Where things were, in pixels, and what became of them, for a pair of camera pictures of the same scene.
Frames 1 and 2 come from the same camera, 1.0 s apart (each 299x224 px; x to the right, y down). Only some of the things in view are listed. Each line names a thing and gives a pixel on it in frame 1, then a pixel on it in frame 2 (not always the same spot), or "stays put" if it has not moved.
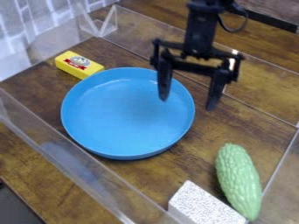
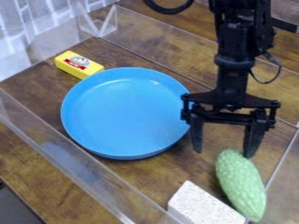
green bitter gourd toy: (238, 180) stays put
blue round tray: (113, 113) stays put
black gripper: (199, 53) to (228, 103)
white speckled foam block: (196, 206) stays put
